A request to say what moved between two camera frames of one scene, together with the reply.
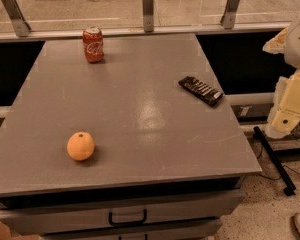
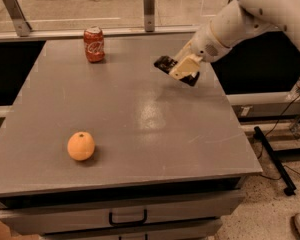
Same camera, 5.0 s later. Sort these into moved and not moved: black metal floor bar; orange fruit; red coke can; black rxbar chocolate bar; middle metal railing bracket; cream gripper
Moved: black rxbar chocolate bar; cream gripper
Not moved: middle metal railing bracket; orange fruit; red coke can; black metal floor bar
